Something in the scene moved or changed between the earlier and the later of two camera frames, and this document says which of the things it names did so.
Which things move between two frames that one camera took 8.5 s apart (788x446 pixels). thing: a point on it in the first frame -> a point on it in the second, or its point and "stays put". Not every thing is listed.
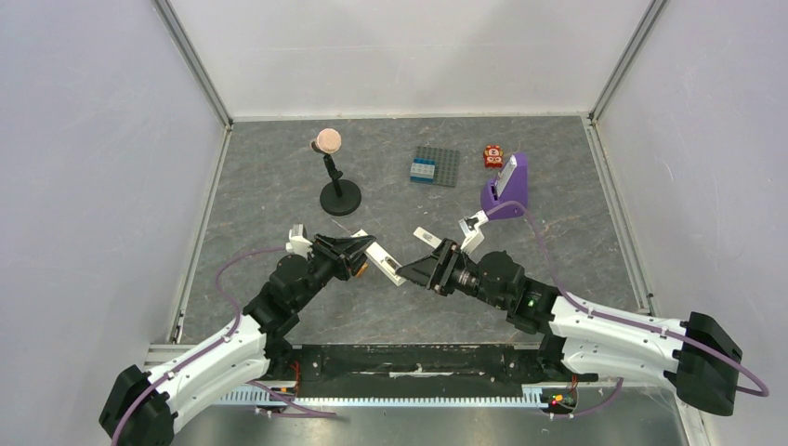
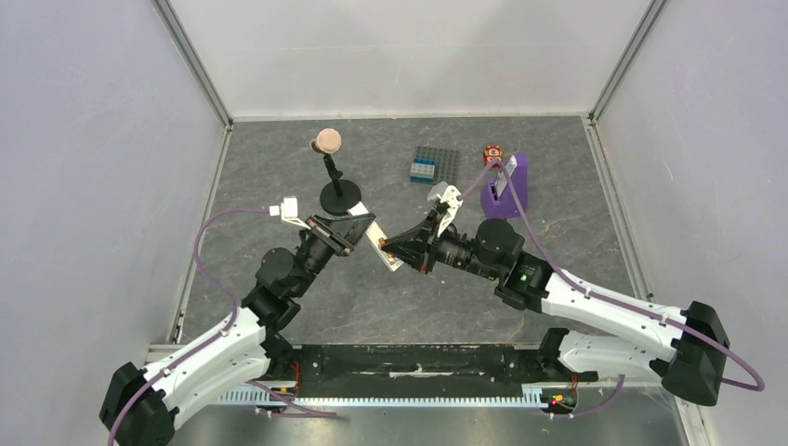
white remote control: (386, 263) -> (375, 234)
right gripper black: (443, 268) -> (425, 247)
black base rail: (418, 372) stays put
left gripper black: (345, 253) -> (343, 233)
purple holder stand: (515, 189) stays put
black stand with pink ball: (339, 197) stays put
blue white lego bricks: (423, 170) stays put
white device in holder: (505, 175) stays put
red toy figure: (493, 156) stays put
